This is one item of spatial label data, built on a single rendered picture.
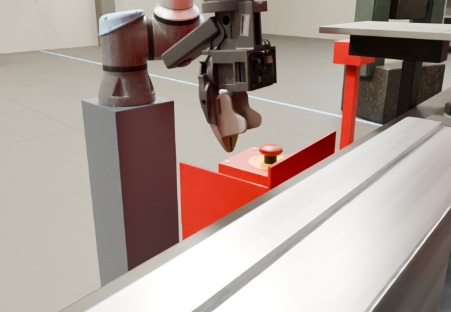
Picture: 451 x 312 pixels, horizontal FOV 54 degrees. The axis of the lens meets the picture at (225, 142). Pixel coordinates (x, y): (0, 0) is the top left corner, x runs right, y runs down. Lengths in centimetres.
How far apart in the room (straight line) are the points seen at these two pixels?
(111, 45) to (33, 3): 826
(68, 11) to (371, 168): 950
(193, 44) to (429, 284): 50
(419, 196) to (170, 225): 116
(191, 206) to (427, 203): 52
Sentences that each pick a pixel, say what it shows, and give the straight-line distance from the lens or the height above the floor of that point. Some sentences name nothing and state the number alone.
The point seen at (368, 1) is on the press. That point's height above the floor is 99.
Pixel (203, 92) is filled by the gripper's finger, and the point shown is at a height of 92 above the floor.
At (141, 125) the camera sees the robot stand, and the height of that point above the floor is 73.
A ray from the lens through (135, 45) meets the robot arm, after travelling 116.
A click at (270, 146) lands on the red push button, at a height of 81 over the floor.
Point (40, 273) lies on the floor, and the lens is 197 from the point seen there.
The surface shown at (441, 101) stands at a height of 87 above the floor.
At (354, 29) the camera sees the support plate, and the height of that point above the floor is 100.
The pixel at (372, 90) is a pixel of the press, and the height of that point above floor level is 27.
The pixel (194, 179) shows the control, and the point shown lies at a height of 79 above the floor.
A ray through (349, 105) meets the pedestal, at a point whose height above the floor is 45.
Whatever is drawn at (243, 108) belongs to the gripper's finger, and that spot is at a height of 89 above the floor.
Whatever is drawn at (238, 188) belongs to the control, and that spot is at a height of 80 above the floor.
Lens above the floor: 105
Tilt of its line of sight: 19 degrees down
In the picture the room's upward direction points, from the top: straight up
